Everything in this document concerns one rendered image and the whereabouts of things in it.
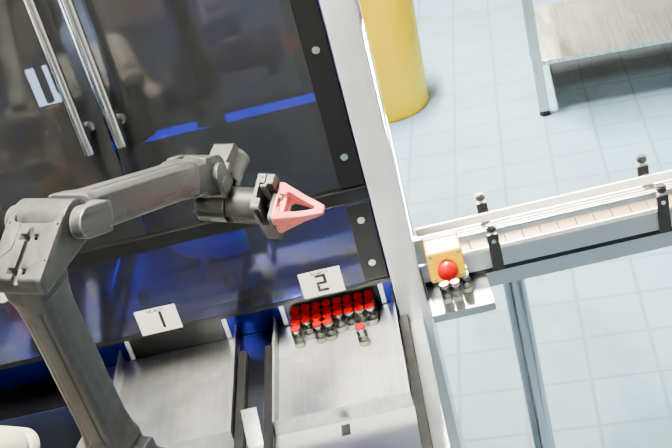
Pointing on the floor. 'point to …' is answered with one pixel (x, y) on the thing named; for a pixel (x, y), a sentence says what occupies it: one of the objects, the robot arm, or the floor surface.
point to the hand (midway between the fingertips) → (318, 209)
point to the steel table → (591, 24)
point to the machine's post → (374, 148)
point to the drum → (391, 26)
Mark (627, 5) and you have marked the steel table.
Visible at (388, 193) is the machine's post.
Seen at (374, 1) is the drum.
